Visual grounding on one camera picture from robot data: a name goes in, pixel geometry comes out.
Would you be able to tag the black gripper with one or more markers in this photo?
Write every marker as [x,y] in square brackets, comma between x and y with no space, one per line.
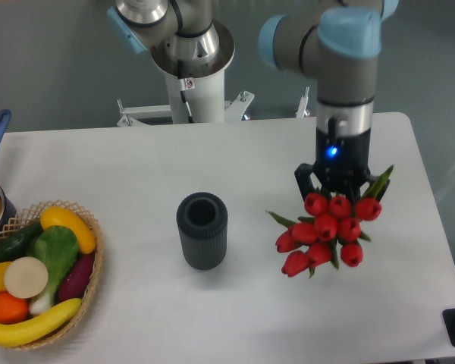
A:
[341,166]

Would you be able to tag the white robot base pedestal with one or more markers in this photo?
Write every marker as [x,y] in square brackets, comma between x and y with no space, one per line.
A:
[193,67]

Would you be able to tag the yellow banana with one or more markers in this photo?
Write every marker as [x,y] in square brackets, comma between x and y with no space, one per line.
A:
[26,332]

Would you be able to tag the orange fruit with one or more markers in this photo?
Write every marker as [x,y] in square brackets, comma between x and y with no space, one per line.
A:
[12,309]

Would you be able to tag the purple sweet potato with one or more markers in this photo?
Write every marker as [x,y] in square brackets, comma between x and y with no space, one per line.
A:
[74,285]

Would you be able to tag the yellow squash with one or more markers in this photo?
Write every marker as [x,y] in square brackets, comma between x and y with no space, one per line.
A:
[59,216]

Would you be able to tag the metal table clamp bracket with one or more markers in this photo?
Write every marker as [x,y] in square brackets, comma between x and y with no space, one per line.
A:
[234,110]

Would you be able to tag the green bok choy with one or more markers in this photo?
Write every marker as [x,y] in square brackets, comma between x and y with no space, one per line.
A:
[57,248]

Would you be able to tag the woven wicker basket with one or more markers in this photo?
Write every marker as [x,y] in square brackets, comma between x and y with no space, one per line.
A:
[32,215]

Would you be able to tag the dark grey ribbed vase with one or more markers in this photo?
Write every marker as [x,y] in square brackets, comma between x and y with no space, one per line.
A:
[202,222]

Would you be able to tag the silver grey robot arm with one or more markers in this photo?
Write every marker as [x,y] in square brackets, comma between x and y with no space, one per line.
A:
[337,44]

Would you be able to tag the red tulip bouquet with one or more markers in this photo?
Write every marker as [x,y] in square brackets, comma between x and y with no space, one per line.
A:
[331,232]

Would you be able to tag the beige round radish slice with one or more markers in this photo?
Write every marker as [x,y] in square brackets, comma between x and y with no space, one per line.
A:
[26,277]

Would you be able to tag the green cucumber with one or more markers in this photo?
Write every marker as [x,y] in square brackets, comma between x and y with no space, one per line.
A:
[16,245]

